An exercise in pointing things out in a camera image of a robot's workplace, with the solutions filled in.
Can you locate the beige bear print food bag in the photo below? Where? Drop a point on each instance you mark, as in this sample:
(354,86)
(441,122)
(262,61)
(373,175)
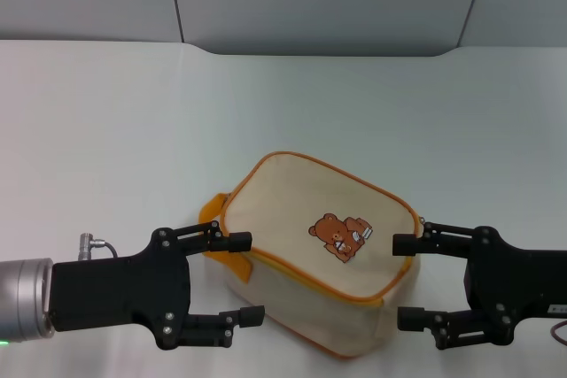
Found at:
(288,201)

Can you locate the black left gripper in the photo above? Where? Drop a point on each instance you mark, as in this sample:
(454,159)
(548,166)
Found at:
(119,289)

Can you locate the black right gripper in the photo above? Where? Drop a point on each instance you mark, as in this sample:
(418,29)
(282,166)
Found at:
(518,285)

